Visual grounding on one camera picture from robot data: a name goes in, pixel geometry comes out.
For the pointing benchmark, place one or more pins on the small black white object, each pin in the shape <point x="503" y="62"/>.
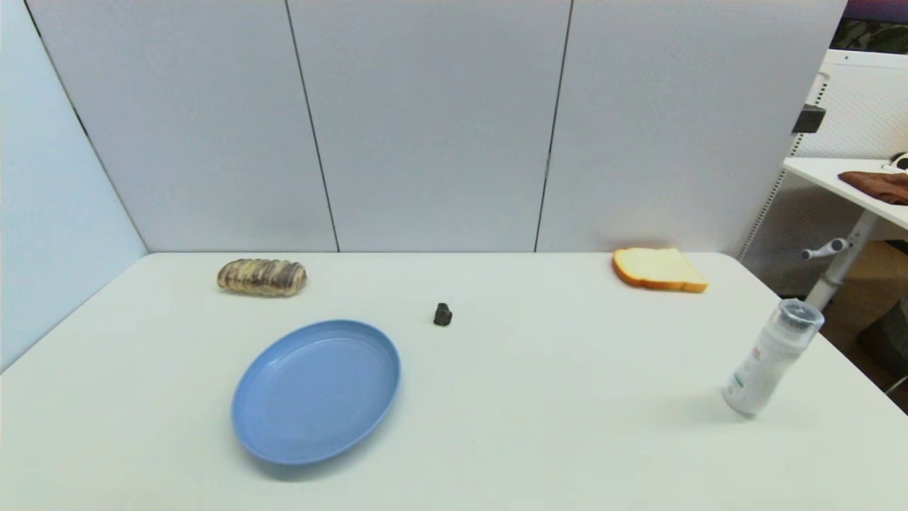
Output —
<point x="901" y="160"/>

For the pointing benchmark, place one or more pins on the brown cloth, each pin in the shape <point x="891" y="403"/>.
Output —
<point x="879" y="186"/>

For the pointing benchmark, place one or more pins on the white perforated panel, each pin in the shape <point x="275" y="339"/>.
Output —
<point x="862" y="106"/>

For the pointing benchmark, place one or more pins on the black floor object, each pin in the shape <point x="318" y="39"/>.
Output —
<point x="887" y="341"/>

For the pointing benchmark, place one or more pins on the blue plastic plate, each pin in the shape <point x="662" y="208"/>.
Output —
<point x="312" y="394"/>

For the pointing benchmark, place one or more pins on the white height-adjustable desk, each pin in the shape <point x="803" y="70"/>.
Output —
<point x="826" y="172"/>

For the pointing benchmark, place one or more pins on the marbled brown bread roll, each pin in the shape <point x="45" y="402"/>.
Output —
<point x="261" y="277"/>

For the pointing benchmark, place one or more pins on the black clamp box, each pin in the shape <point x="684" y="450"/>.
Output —
<point x="809" y="118"/>

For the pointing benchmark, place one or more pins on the white plastic bottle clear cap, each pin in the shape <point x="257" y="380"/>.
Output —
<point x="770" y="358"/>

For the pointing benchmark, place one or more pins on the white toast bread slice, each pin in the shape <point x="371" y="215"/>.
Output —
<point x="656" y="267"/>

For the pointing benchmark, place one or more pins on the brown cardboard box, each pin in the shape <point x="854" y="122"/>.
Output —
<point x="876" y="266"/>

